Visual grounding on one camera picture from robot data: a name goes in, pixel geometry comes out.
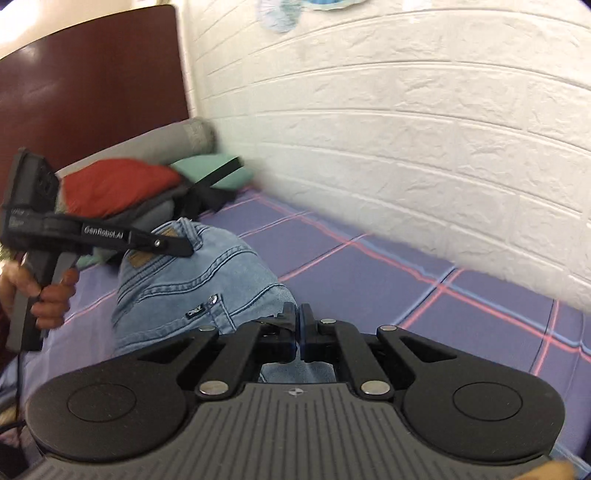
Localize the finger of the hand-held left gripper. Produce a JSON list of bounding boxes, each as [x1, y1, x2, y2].
[[172, 156, 245, 221], [127, 228, 194, 258]]

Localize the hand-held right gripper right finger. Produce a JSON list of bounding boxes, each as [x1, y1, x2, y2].
[[299, 302, 459, 400]]

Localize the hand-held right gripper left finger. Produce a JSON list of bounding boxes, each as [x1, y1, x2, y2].
[[137, 302, 300, 400]]

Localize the light blue denim pants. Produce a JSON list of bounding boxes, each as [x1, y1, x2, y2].
[[111, 217, 334, 385]]

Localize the person's left hand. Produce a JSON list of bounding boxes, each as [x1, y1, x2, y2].
[[0, 265, 81, 331]]

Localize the green pillow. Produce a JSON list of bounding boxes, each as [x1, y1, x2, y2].
[[168, 154, 256, 192]]

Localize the grey bolster pillow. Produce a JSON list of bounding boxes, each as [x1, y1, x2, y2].
[[55, 117, 219, 185]]

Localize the red pillow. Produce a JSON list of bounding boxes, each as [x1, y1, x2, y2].
[[59, 158, 184, 220]]

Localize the purple plaid bed sheet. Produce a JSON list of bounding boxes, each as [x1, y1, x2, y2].
[[0, 187, 591, 467]]

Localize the dark brown headboard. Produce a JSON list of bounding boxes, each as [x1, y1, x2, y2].
[[0, 4, 191, 205]]

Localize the blue folding wall fan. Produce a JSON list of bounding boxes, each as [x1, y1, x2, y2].
[[302, 0, 371, 12]]

